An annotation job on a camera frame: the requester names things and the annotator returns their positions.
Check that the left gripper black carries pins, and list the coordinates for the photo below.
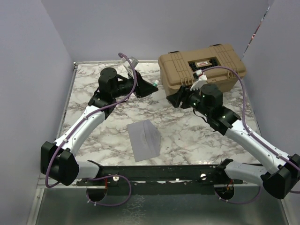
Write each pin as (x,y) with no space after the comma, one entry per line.
(143,88)

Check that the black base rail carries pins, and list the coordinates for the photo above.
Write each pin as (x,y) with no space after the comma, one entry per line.
(158,180)

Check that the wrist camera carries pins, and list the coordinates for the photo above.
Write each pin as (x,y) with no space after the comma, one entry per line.
(130,64)
(201,79)

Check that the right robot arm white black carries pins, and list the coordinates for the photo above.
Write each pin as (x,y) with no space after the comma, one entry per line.
(279,172)

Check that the tan plastic tool case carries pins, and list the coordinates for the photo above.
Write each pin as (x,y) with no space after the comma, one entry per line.
(183,67)

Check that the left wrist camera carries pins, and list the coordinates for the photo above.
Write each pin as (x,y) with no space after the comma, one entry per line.
(130,64)

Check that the small green white tube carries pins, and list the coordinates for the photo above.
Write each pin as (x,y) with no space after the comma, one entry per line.
(155,83)

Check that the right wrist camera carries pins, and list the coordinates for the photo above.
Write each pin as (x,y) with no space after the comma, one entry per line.
(201,79)

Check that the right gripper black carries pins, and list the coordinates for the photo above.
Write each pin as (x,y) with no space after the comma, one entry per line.
(185,91)

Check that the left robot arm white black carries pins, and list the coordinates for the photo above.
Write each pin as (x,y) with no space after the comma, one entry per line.
(58,158)

